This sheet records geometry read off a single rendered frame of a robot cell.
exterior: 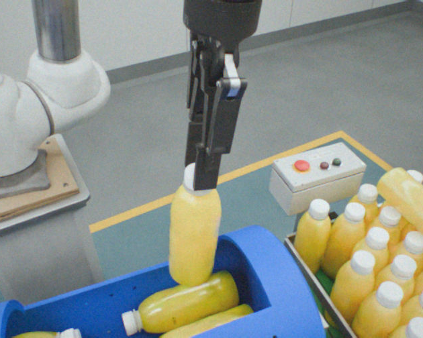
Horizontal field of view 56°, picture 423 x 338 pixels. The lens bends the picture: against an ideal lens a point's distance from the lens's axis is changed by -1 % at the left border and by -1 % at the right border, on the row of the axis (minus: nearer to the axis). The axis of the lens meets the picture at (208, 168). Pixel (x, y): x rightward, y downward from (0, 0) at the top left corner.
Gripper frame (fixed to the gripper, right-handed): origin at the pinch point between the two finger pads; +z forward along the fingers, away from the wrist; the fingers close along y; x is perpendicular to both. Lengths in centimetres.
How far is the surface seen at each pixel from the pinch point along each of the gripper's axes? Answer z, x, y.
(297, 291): 15.9, 12.3, 11.7
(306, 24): 104, 210, -329
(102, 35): 96, 3, -279
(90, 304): 34.5, -16.0, -3.7
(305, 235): 32.6, 29.2, -10.3
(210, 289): 31.1, 4.9, -0.4
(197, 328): 29.8, 0.4, 7.1
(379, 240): 24.7, 38.0, -0.5
